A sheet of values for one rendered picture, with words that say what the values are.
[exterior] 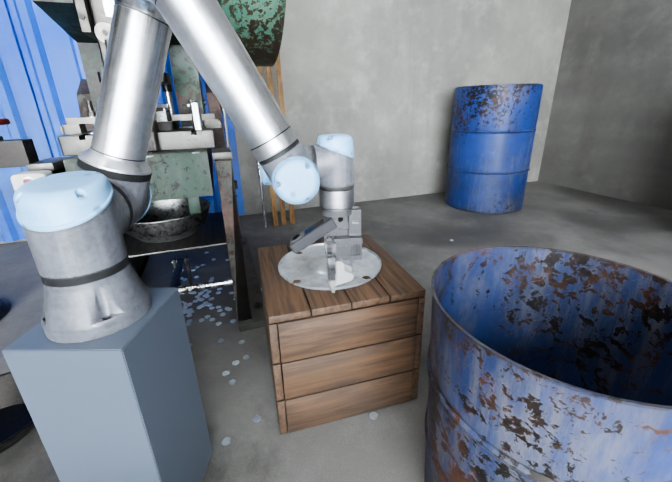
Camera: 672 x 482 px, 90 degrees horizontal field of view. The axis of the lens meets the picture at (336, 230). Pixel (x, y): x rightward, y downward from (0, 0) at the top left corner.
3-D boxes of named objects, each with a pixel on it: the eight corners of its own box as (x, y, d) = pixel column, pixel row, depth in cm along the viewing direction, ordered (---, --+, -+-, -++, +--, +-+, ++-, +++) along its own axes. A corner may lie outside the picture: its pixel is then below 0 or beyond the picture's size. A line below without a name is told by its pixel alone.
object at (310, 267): (400, 260, 97) (400, 258, 97) (335, 304, 77) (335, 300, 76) (326, 238, 115) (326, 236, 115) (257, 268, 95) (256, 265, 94)
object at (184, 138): (216, 147, 117) (213, 129, 115) (62, 156, 104) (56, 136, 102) (215, 140, 144) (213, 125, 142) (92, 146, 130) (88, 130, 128)
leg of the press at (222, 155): (269, 326, 127) (241, 60, 96) (238, 332, 124) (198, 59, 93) (246, 241, 209) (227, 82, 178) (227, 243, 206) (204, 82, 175)
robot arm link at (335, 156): (310, 134, 72) (349, 132, 73) (312, 185, 75) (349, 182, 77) (316, 137, 64) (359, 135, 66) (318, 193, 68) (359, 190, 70)
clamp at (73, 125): (119, 131, 116) (111, 99, 113) (61, 134, 111) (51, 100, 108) (123, 130, 122) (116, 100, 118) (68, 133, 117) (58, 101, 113)
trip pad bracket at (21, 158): (44, 206, 97) (21, 135, 90) (2, 210, 94) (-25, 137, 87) (53, 201, 102) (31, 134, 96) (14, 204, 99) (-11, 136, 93)
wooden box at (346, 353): (417, 399, 94) (426, 289, 82) (280, 435, 84) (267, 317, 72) (366, 318, 130) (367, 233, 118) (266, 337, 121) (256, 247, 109)
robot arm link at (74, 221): (17, 284, 47) (-20, 189, 42) (67, 247, 60) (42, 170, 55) (112, 273, 49) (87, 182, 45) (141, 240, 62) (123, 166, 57)
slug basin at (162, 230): (214, 241, 125) (209, 215, 122) (109, 255, 115) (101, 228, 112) (213, 215, 155) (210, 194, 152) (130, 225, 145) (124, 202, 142)
